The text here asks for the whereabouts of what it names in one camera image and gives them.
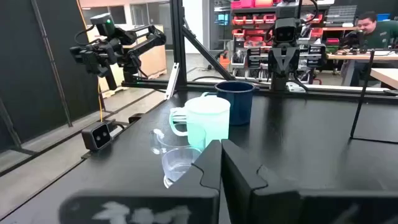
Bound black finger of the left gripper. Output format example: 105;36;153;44
273;49;285;74
284;49;295;74

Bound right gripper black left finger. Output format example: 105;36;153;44
58;139;223;224

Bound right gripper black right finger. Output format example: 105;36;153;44
221;139;398;224

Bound dark blue enamel mug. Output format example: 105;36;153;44
214;80;257;127

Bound clear plastic footed cup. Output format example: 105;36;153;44
149;128;203;189

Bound teal plastic mug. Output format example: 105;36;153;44
169;94;231;152

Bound wooden shelf black metal legs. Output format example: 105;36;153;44
350;48;398;144

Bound rack with red bins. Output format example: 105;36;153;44
229;0;327;82

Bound long wooden desk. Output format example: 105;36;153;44
326;51;398;62

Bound person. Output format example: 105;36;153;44
349;11;398;88

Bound light wooden table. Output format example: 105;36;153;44
369;67;398;90

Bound black partition panel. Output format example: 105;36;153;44
0;0;101;153

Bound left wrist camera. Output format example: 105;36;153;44
274;17;299;44

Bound black table-level camera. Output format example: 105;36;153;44
81;121;113;152

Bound black aluminium rig frame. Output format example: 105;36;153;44
120;0;398;97

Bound silver metal bracket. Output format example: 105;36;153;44
164;62;180;101

